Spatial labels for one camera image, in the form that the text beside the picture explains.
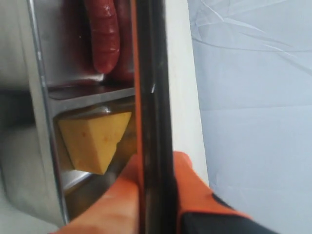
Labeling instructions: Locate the blue-grey backdrop cloth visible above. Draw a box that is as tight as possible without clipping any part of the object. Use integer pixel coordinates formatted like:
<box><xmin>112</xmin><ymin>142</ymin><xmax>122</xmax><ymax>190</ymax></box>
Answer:
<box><xmin>188</xmin><ymin>0</ymin><xmax>312</xmax><ymax>234</ymax></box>

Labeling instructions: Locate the red toy sausage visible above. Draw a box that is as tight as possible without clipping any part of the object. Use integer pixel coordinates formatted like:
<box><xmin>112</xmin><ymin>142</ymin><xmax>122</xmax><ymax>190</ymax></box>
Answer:
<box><xmin>84</xmin><ymin>0</ymin><xmax>120</xmax><ymax>74</ymax></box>

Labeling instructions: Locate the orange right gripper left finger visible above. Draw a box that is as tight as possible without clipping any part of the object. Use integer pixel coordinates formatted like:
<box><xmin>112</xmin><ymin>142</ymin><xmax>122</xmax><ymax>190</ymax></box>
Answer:
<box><xmin>58</xmin><ymin>155</ymin><xmax>140</xmax><ymax>234</ymax></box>

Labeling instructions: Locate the dark transparent lunch box lid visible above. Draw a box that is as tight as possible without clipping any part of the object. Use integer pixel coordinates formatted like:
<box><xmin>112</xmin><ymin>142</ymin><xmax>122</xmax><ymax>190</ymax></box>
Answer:
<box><xmin>132</xmin><ymin>0</ymin><xmax>177</xmax><ymax>234</ymax></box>

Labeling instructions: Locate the yellow toy cheese wedge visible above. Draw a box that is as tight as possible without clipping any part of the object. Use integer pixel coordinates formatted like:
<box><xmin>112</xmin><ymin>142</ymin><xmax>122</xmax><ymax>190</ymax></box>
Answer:
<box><xmin>58</xmin><ymin>112</ymin><xmax>132</xmax><ymax>175</ymax></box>

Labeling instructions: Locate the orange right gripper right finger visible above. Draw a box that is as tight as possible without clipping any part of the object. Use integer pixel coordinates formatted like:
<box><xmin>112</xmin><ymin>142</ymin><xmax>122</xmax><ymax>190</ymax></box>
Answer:
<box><xmin>172</xmin><ymin>150</ymin><xmax>281</xmax><ymax>234</ymax></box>

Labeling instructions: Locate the steel two-compartment lunch box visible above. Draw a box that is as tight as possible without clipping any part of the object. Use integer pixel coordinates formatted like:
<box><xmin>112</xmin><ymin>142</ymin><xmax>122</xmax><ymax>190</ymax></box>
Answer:
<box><xmin>28</xmin><ymin>0</ymin><xmax>136</xmax><ymax>226</ymax></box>

